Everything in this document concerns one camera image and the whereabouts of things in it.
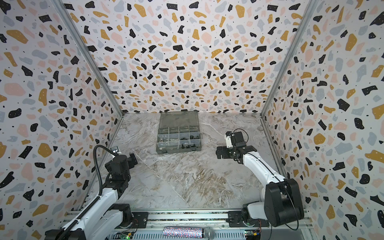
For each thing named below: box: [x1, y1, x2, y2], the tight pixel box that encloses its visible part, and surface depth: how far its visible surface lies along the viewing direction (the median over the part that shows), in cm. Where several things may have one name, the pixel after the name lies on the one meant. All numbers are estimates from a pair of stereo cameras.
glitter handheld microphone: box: [162, 226, 216, 240], surface depth 69 cm
